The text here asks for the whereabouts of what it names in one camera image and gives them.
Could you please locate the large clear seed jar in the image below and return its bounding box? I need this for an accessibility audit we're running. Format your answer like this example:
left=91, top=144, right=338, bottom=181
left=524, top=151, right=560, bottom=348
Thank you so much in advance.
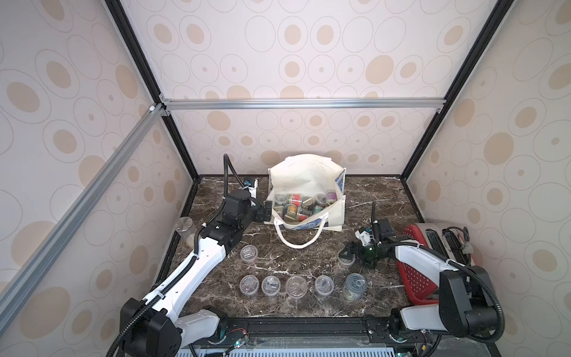
left=342, top=273, right=367, bottom=301

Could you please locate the cream canvas starry night bag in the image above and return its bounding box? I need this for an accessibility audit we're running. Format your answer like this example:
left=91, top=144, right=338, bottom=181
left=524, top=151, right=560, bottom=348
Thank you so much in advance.
left=267, top=154, right=346, bottom=249

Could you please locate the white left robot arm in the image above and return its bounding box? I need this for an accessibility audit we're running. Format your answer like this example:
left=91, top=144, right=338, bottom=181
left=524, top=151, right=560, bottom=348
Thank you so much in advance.
left=106, top=177, right=272, bottom=356

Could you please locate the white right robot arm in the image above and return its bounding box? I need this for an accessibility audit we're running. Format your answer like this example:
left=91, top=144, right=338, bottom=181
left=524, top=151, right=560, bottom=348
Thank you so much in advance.
left=338, top=209, right=506, bottom=344

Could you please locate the red lid seed jar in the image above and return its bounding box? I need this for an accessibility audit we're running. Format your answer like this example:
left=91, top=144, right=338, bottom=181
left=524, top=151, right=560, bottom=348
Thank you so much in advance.
left=288, top=193, right=302, bottom=207

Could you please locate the red and steel toaster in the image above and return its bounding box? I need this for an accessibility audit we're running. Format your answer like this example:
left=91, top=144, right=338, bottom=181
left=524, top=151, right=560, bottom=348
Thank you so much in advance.
left=395, top=223, right=479, bottom=305

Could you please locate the silver aluminium crossbar back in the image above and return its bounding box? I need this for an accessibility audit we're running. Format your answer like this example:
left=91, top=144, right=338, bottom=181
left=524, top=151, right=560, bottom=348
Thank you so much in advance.
left=164, top=98, right=446, bottom=111

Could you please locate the silver aluminium bar left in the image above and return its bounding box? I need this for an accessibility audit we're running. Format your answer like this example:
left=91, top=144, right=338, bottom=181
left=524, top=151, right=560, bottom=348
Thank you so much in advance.
left=1, top=104, right=165, bottom=333

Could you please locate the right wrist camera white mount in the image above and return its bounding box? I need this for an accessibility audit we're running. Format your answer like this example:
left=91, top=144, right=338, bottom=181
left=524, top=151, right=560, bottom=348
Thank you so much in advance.
left=355, top=228, right=374, bottom=247

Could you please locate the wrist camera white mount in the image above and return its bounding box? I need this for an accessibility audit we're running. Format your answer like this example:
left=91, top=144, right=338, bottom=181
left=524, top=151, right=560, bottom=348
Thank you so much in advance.
left=243, top=176, right=258, bottom=199
left=355, top=228, right=374, bottom=247

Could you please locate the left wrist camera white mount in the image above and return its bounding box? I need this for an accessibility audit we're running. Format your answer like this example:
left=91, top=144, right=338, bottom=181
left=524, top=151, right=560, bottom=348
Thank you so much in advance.
left=243, top=176, right=258, bottom=199

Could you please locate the clear plastic jar by wall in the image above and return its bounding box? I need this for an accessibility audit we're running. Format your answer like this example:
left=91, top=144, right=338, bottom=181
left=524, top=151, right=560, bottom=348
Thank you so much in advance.
left=175, top=217, right=197, bottom=248

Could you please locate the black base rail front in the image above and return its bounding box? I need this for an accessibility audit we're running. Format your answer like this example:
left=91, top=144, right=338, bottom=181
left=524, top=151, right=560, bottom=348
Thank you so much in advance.
left=179, top=316, right=500, bottom=356

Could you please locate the black corner frame post left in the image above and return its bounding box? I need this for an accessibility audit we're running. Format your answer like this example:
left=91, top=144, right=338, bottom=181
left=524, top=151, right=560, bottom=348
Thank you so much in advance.
left=104, top=0, right=201, bottom=181

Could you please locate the black corner frame post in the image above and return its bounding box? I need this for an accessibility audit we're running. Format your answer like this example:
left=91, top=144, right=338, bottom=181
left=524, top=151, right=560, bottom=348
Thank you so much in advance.
left=104, top=0, right=201, bottom=181
left=400, top=0, right=514, bottom=184

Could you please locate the black corner frame post right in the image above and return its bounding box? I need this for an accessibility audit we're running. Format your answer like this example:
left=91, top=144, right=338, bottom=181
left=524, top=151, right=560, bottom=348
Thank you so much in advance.
left=400, top=0, right=514, bottom=184

